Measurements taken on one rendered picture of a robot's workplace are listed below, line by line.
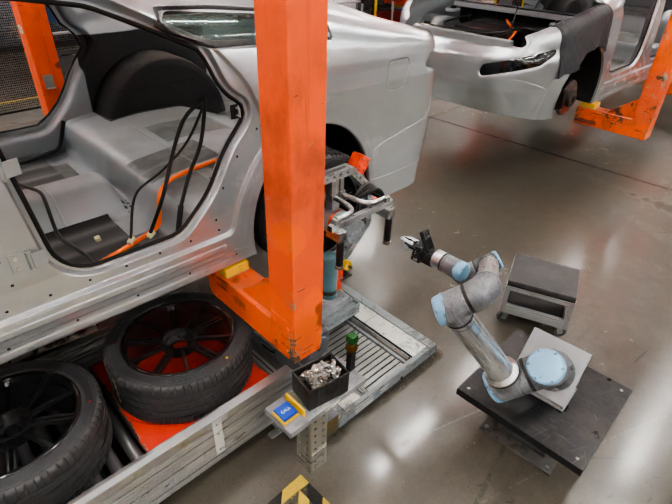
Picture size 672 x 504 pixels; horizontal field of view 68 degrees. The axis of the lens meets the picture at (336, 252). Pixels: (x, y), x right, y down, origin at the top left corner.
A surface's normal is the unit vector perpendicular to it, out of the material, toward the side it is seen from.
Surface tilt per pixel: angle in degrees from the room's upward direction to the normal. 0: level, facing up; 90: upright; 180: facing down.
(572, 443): 0
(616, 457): 0
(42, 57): 90
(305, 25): 90
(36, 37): 90
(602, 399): 0
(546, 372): 44
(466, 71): 87
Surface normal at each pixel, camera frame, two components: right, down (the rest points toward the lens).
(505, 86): -0.30, 0.53
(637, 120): -0.73, 0.36
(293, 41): 0.69, 0.42
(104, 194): 0.54, -0.22
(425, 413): 0.03, -0.83
